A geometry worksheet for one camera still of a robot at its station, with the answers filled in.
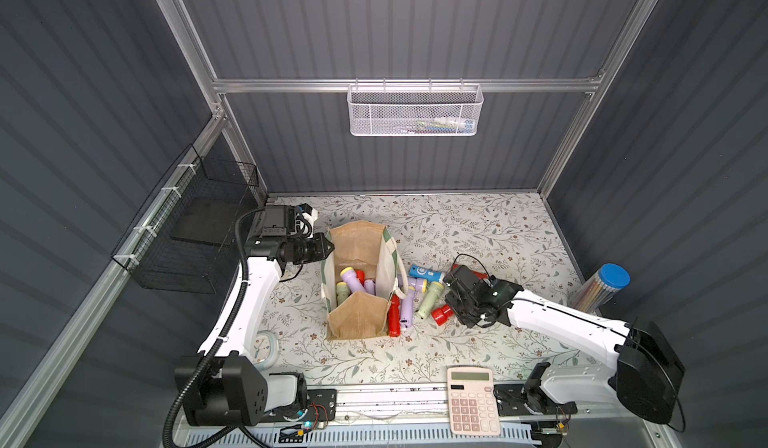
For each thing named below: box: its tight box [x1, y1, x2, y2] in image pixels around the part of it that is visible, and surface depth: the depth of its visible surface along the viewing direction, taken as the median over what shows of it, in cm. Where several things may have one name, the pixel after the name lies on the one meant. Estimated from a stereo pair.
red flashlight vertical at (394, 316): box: [388, 294, 401, 338], surface depth 86 cm
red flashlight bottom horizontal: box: [432, 304, 454, 326], surface depth 82 cm
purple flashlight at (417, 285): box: [408, 277, 428, 294], surface depth 93 cm
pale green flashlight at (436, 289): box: [417, 281, 445, 320], surface depth 90 cm
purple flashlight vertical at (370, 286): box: [364, 279, 376, 296], surface depth 93 cm
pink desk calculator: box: [447, 367, 501, 436], surface depth 74 cm
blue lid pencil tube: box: [567, 263, 631, 314], surface depth 79 cm
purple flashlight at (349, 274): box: [340, 266, 365, 293], surface depth 91 cm
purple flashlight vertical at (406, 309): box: [400, 290, 415, 328], surface depth 88 cm
